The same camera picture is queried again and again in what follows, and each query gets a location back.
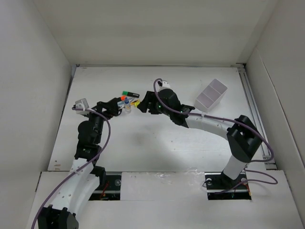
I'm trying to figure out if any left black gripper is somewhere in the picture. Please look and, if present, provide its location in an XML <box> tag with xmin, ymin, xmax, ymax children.
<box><xmin>83</xmin><ymin>98</ymin><xmax>117</xmax><ymax>144</ymax></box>

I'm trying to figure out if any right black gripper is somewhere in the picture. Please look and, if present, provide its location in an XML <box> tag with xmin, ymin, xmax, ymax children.
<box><xmin>137</xmin><ymin>91</ymin><xmax>173</xmax><ymax>117</ymax></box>

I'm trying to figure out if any yellow highlighter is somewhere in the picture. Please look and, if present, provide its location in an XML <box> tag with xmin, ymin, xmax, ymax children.
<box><xmin>133</xmin><ymin>101</ymin><xmax>140</xmax><ymax>107</ymax></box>

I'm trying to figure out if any small glue bottle blue cap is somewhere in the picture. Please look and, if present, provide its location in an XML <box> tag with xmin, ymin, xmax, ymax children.
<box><xmin>124</xmin><ymin>97</ymin><xmax>131</xmax><ymax>113</ymax></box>

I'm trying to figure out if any green highlighter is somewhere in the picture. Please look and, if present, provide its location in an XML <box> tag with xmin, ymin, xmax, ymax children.
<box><xmin>122</xmin><ymin>91</ymin><xmax>140</xmax><ymax>98</ymax></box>

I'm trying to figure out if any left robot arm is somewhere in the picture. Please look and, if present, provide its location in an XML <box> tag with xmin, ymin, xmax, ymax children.
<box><xmin>31</xmin><ymin>97</ymin><xmax>122</xmax><ymax>229</ymax></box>

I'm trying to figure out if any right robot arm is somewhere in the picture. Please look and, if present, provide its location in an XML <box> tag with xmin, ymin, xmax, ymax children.
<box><xmin>137</xmin><ymin>89</ymin><xmax>262</xmax><ymax>189</ymax></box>

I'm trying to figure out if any blue utility knife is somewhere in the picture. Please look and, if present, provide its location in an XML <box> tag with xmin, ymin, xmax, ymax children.
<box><xmin>117</xmin><ymin>101</ymin><xmax>125</xmax><ymax>106</ymax></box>

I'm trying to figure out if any white divided container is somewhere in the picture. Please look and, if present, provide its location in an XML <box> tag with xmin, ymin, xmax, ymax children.
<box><xmin>194</xmin><ymin>79</ymin><xmax>228</xmax><ymax>113</ymax></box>

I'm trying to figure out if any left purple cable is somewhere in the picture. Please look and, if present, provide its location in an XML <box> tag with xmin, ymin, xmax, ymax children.
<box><xmin>30</xmin><ymin>107</ymin><xmax>112</xmax><ymax>229</ymax></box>

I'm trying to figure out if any purple cable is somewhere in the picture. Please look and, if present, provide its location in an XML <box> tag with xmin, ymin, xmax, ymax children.
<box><xmin>30</xmin><ymin>107</ymin><xmax>112</xmax><ymax>229</ymax></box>
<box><xmin>153</xmin><ymin>78</ymin><xmax>278</xmax><ymax>194</ymax></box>

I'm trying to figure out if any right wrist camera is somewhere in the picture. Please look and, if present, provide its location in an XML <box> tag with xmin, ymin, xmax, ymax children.
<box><xmin>158</xmin><ymin>81</ymin><xmax>171</xmax><ymax>90</ymax></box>

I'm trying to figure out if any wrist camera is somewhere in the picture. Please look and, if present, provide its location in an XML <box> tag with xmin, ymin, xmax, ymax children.
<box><xmin>73</xmin><ymin>98</ymin><xmax>89</xmax><ymax>116</ymax></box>
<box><xmin>158</xmin><ymin>81</ymin><xmax>171</xmax><ymax>90</ymax></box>

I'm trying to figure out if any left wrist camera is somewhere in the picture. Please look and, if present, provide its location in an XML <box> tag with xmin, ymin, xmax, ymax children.
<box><xmin>73</xmin><ymin>98</ymin><xmax>89</xmax><ymax>116</ymax></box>

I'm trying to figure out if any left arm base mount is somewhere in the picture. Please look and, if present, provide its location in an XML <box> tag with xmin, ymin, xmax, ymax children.
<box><xmin>89</xmin><ymin>173</ymin><xmax>122</xmax><ymax>201</ymax></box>

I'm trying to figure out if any aluminium rail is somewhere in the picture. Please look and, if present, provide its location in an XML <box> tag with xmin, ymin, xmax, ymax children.
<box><xmin>237</xmin><ymin>64</ymin><xmax>278</xmax><ymax>170</ymax></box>

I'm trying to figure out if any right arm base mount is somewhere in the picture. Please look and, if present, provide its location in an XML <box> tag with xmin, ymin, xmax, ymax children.
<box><xmin>203</xmin><ymin>172</ymin><xmax>252</xmax><ymax>200</ymax></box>

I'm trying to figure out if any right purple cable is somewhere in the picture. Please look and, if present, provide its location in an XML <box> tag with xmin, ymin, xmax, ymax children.
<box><xmin>153</xmin><ymin>78</ymin><xmax>278</xmax><ymax>194</ymax></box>

